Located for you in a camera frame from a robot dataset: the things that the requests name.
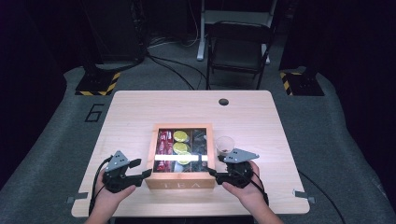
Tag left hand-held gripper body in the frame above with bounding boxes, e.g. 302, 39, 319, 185
102, 150, 138, 193

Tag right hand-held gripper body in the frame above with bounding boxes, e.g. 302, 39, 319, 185
223, 147, 260, 189

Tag clear plastic cup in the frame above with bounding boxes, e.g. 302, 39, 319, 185
215, 135, 235, 159

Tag wooden tea box glass lid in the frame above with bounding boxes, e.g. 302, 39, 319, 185
144, 122, 217, 190

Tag person's left hand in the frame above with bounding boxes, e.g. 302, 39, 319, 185
92, 171, 137, 216

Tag person's right hand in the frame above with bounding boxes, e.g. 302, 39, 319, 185
221, 161, 269, 213

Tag pile of black pods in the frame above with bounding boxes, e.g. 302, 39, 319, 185
191, 129, 209, 173

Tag bundle of red packets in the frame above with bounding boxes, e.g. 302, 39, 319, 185
155, 130, 174, 173

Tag yellow-green round pod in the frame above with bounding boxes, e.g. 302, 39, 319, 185
173, 130, 190, 143
172, 142, 190, 155
177, 151, 192, 166

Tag grey table clamp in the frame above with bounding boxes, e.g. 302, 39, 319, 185
292, 189, 317, 204
65, 191, 90, 204

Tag black stand base striped edge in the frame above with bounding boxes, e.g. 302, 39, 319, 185
279, 65, 325, 97
75, 65, 121, 97

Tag black folding chair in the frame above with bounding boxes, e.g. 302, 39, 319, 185
205, 21, 275, 91

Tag black equipment cabinet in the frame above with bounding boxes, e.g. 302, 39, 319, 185
78, 0, 148, 64

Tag left hand-held gripper black cable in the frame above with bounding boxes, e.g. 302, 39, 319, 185
88, 155, 114, 217

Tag hand-held gripper black cable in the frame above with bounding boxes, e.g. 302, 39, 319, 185
239, 167, 270, 207
88, 155, 114, 217

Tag right hand-held gripper black cable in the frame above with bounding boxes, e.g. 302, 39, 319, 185
239, 167, 270, 207

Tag black floor cable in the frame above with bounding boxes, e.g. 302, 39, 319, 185
298, 169, 339, 224

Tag bundle of black floor cables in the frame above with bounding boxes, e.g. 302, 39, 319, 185
145, 50, 209, 91

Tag white desk frame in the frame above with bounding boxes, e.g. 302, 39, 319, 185
196, 0, 278, 65

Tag white cable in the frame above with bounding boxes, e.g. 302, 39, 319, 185
148, 0, 201, 49

